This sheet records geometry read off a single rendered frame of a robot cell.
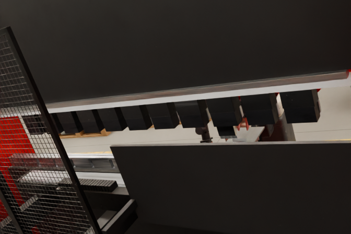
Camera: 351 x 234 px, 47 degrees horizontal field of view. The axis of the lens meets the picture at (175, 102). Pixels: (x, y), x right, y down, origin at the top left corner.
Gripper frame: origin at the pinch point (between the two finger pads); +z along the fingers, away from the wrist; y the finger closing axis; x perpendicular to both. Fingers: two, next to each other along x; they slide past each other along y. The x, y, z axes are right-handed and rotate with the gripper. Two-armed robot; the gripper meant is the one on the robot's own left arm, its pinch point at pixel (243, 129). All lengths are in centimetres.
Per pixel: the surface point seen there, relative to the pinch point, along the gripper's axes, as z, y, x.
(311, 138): 5, -19, 201
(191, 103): -13.4, -13.4, -34.2
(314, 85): -17, 52, -36
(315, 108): -8, 50, -29
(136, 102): -16, -51, -36
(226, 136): 4.1, -0.6, -19.9
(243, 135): 3.4, -0.1, 0.8
